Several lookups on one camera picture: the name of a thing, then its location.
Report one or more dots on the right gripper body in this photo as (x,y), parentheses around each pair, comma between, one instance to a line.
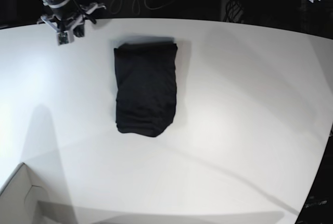
(64,19)

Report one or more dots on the black t-shirt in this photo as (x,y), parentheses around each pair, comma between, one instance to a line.
(147,89)

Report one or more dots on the white cardboard box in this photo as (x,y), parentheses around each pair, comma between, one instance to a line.
(21,201)

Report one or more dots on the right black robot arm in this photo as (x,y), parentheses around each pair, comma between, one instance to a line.
(60,3)

